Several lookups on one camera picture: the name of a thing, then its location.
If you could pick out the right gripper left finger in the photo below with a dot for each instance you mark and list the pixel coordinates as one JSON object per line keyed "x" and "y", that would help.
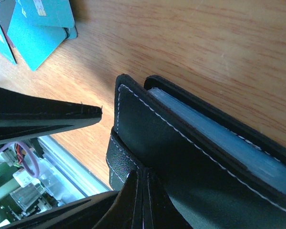
{"x": 126, "y": 211}

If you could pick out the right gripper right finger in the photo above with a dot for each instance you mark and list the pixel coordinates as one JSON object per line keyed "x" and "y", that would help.
{"x": 158, "y": 210}

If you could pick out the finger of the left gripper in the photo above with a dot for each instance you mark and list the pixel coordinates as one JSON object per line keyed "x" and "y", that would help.
{"x": 81, "y": 214}
{"x": 23, "y": 117}

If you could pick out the black leather card holder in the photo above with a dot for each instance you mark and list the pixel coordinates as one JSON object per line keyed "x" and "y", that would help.
{"x": 218, "y": 172}

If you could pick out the teal card long centre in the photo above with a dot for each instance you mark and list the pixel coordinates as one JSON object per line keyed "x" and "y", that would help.
{"x": 38, "y": 27}

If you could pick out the white power adapter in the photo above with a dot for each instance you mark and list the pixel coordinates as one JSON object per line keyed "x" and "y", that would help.
{"x": 23, "y": 178}

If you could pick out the clear plastic cup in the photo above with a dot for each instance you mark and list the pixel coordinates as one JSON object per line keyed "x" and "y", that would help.
{"x": 26, "y": 196}

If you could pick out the aluminium rail frame front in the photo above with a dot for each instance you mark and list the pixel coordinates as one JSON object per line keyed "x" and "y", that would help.
{"x": 78, "y": 175}

